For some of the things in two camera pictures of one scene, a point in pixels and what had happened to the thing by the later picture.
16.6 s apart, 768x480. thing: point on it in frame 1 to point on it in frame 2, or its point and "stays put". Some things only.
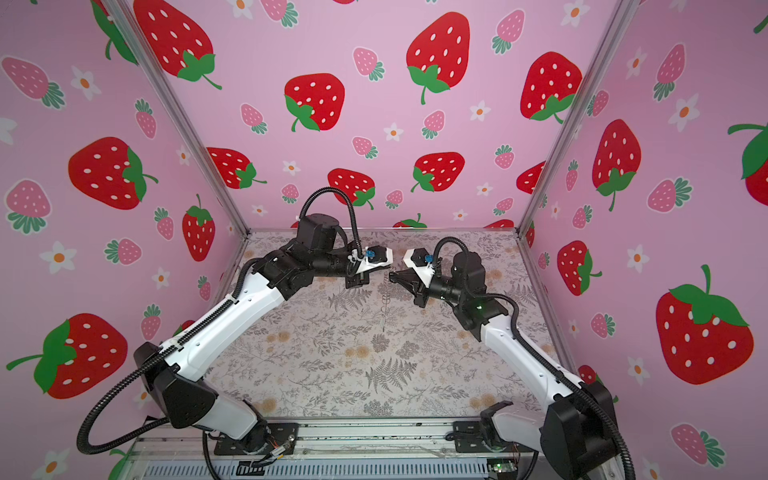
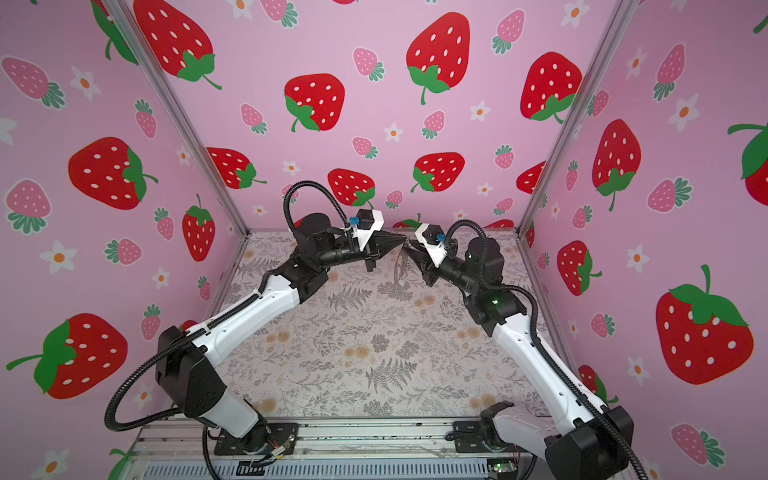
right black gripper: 419,290 to 429,272
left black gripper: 357,281 to 372,255
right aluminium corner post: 621,16 stays put
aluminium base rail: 407,449 stays put
